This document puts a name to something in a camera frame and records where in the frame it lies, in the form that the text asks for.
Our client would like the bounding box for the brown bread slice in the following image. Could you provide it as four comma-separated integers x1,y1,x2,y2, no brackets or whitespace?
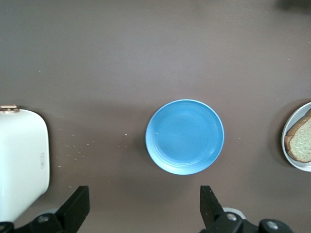
284,116,311,163

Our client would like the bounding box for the beige plate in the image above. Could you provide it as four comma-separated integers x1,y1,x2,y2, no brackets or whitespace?
281,101,311,172

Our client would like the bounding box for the white toaster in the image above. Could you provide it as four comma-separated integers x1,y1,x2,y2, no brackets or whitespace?
0,104,51,223

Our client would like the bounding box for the blue plate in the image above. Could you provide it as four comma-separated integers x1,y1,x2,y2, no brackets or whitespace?
145,99,225,176

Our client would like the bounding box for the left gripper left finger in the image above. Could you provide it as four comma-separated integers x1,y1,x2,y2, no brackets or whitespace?
0,185,90,233

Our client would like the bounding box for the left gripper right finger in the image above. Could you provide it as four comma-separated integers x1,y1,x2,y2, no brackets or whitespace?
200,185,294,233

